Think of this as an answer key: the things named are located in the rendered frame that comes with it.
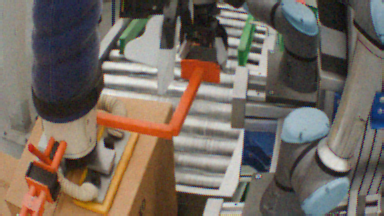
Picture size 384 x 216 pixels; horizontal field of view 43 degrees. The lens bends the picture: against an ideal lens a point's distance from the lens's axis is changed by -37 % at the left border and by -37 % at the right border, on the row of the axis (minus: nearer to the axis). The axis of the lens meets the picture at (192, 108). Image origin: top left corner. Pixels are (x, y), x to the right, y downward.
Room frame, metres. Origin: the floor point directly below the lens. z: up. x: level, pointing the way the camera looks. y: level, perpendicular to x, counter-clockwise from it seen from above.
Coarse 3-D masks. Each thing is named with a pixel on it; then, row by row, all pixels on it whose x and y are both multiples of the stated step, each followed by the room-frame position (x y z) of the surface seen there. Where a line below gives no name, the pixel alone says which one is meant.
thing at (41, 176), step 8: (32, 168) 0.98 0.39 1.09; (40, 168) 0.99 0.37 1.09; (48, 168) 0.99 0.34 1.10; (32, 176) 0.95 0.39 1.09; (40, 176) 0.96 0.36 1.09; (48, 176) 0.96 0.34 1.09; (56, 176) 0.97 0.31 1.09; (32, 184) 0.92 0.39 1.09; (40, 184) 0.91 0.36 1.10; (48, 184) 0.93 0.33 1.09; (56, 184) 0.97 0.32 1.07; (48, 192) 0.91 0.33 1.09; (56, 192) 0.94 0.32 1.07; (48, 200) 0.91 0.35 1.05; (56, 200) 0.92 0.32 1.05
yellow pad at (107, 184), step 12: (108, 132) 1.30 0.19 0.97; (132, 132) 1.31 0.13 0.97; (108, 144) 1.23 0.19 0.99; (120, 144) 1.26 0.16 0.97; (132, 144) 1.27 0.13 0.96; (120, 156) 1.22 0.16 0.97; (120, 168) 1.18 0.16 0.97; (84, 180) 1.11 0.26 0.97; (96, 180) 1.10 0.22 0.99; (108, 180) 1.12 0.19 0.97; (120, 180) 1.15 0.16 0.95; (108, 192) 1.08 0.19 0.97; (84, 204) 1.02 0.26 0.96; (96, 204) 1.02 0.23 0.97; (108, 204) 1.03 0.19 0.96
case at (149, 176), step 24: (120, 96) 1.49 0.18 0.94; (144, 120) 1.39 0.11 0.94; (168, 120) 1.42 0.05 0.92; (144, 144) 1.30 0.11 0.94; (168, 144) 1.41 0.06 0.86; (24, 168) 1.14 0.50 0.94; (144, 168) 1.21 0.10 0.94; (168, 168) 1.40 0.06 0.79; (24, 192) 1.03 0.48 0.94; (120, 192) 1.11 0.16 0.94; (144, 192) 1.18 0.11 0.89; (168, 192) 1.38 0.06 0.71
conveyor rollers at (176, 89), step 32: (256, 32) 2.57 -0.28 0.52; (128, 64) 2.25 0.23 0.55; (256, 64) 2.30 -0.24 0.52; (128, 96) 2.05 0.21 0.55; (160, 96) 2.04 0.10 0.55; (224, 96) 2.06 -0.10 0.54; (192, 128) 1.90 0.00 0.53; (224, 128) 1.88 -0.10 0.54; (192, 160) 1.72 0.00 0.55; (224, 160) 1.71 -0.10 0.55
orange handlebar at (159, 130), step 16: (192, 80) 1.33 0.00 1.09; (192, 96) 1.28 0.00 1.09; (176, 112) 1.22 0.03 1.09; (128, 128) 1.19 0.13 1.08; (144, 128) 1.18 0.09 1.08; (160, 128) 1.17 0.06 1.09; (176, 128) 1.18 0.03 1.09; (48, 144) 1.09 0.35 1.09; (64, 144) 1.10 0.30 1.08; (32, 192) 0.90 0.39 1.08; (32, 208) 0.83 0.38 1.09
